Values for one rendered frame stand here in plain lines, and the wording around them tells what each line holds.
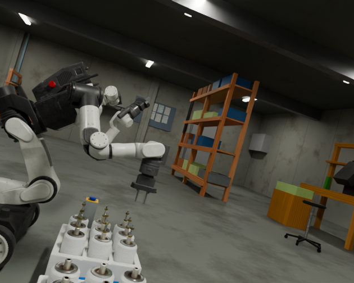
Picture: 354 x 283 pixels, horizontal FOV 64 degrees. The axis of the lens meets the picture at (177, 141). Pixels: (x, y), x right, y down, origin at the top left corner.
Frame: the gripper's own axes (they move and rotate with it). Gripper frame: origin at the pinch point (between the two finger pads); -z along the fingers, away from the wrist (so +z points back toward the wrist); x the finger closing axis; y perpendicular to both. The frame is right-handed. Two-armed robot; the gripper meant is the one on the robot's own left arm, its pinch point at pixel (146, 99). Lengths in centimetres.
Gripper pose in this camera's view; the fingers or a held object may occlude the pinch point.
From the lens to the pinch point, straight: 203.2
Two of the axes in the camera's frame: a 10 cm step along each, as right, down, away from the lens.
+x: 7.1, 2.8, -6.5
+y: -2.9, -7.2, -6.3
